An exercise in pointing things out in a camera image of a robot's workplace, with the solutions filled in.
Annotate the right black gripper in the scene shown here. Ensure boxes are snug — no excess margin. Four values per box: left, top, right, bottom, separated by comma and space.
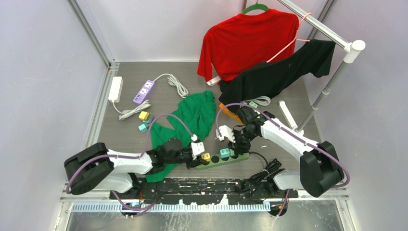
227, 127, 258, 154

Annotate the teal plug adapter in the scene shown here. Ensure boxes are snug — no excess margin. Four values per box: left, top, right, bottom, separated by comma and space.
219, 148, 230, 160
138, 123, 151, 133

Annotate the green power strip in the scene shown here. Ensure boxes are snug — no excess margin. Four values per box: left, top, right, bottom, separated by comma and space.
195, 153, 250, 170

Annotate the yellow plug adapter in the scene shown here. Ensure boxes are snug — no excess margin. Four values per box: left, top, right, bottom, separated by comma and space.
138, 111, 154, 124

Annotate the purple power strip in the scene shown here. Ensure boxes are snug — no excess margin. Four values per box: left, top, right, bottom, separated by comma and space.
133, 80, 155, 104

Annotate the white power strip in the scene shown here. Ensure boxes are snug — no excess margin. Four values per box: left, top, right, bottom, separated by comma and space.
108, 77, 123, 103

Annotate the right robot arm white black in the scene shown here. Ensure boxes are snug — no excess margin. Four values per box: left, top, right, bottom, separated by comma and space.
234, 107, 345, 198

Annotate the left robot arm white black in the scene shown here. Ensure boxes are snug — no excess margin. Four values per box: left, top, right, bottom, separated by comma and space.
64, 137, 205, 199

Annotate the orange power strip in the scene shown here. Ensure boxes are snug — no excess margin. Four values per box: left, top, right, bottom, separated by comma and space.
219, 103, 244, 125

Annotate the green t-shirt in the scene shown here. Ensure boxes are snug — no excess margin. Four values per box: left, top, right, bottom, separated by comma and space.
145, 90, 217, 183

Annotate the black t-shirt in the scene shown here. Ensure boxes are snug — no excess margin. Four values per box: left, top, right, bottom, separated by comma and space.
218, 39, 336, 105

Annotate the red t-shirt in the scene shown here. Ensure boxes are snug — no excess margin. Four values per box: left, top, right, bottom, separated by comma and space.
197, 9, 299, 82

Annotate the pink clothes hanger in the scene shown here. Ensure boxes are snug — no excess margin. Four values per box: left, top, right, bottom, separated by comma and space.
266, 12, 312, 63

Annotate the green clothes hanger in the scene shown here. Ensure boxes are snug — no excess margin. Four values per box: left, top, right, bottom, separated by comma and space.
242, 3, 269, 14

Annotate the silver clothes rack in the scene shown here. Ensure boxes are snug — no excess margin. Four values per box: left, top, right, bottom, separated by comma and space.
277, 0, 367, 134

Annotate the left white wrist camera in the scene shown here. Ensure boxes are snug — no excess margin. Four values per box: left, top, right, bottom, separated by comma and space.
190, 134, 205, 159

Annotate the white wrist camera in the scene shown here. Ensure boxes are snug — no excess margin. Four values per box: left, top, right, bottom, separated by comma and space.
190, 134, 205, 159
216, 125, 235, 143

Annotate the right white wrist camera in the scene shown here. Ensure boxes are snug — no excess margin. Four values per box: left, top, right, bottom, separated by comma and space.
216, 125, 235, 143

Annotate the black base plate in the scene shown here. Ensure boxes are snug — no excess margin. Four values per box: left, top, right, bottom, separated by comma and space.
118, 178, 285, 205

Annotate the black coiled cable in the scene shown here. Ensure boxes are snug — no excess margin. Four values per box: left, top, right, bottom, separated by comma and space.
236, 152, 282, 192

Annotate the white power strip cable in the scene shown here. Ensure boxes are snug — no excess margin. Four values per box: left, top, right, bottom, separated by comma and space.
111, 99, 152, 122

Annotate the purple strip white cable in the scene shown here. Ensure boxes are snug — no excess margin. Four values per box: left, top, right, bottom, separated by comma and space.
153, 73, 189, 99

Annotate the aluminium frame rail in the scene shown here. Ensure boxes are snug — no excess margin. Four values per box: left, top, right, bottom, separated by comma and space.
67, 0, 119, 129

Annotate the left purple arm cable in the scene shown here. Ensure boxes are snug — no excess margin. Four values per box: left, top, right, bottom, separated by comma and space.
65, 113, 195, 218

